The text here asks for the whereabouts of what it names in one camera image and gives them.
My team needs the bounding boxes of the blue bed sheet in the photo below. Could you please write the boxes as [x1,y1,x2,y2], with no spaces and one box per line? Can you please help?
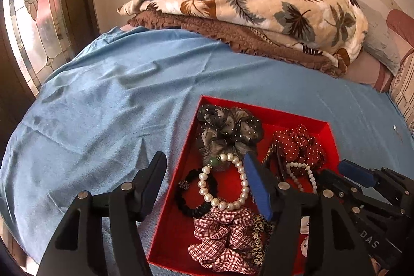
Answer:
[0,25,414,276]

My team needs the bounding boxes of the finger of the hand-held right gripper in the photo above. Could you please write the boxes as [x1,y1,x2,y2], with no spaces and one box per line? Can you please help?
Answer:
[319,169,366,208]
[338,159,411,199]

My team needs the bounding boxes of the small pearl bracelet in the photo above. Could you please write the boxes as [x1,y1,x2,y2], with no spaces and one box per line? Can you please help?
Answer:
[286,161,319,196]

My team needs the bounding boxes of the red polka-dot scrunchie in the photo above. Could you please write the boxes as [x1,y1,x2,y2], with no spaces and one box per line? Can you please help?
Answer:
[265,125,327,171]

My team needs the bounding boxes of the grey satin scrunchie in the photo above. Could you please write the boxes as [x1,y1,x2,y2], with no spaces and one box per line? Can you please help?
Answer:
[198,127,249,172]

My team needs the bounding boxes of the black dotted scrunchie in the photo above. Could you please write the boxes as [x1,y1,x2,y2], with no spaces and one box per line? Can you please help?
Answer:
[197,104,264,147]

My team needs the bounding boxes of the large pearl bracelet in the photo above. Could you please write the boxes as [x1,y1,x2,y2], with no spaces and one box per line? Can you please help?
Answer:
[198,153,251,211]

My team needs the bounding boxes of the striped patterned cloth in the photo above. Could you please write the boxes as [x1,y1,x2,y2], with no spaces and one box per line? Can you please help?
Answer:
[390,50,414,134]

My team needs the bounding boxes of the brown quilted blanket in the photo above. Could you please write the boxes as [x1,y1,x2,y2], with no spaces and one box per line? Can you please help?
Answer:
[128,10,348,79]

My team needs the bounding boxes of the black hair tie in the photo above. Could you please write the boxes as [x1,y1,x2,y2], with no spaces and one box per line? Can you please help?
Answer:
[175,168,217,218]

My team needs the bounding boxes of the red plaid scrunchie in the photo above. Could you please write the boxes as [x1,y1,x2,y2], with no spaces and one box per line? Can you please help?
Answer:
[188,207,275,275]

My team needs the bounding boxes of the leopard print scrunchie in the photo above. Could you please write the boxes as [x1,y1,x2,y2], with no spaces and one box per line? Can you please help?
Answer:
[250,214,275,267]

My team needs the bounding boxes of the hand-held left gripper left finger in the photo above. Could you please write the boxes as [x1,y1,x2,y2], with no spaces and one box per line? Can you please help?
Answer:
[37,151,168,276]

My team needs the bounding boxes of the leaf print blanket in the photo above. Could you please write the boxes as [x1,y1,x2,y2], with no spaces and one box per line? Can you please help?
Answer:
[117,0,369,70]

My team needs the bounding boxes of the pink pillow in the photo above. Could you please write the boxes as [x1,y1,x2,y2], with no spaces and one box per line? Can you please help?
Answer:
[386,9,414,34]

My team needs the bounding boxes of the white scrunchie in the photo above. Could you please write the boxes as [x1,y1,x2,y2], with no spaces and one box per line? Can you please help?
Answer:
[299,218,314,260]

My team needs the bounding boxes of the stained glass window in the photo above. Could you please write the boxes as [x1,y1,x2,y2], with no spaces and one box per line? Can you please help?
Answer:
[2,0,73,95]

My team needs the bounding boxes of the pink bed sheet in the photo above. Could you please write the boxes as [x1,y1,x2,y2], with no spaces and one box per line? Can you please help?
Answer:
[344,51,393,92]

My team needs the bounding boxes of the red box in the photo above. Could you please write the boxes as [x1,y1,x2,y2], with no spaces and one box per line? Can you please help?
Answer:
[147,95,343,276]

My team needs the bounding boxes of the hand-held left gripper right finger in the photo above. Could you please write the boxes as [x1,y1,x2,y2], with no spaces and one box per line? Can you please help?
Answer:
[243,153,376,276]

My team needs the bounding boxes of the grey pillow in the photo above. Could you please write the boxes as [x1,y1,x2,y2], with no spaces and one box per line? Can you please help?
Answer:
[356,0,402,76]

